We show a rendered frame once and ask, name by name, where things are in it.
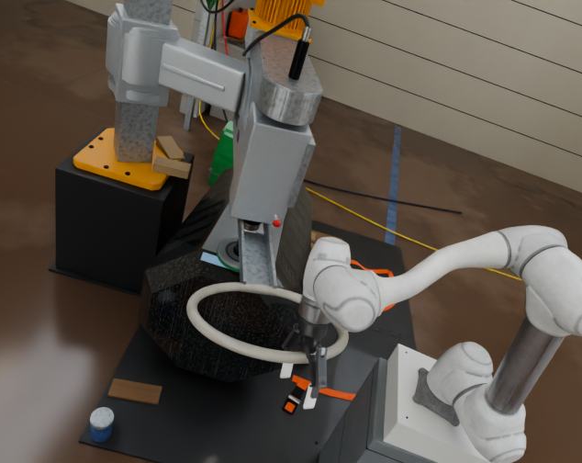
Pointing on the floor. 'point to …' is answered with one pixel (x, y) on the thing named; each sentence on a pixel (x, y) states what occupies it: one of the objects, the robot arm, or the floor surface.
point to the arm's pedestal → (366, 427)
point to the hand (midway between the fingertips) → (296, 388)
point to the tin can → (101, 424)
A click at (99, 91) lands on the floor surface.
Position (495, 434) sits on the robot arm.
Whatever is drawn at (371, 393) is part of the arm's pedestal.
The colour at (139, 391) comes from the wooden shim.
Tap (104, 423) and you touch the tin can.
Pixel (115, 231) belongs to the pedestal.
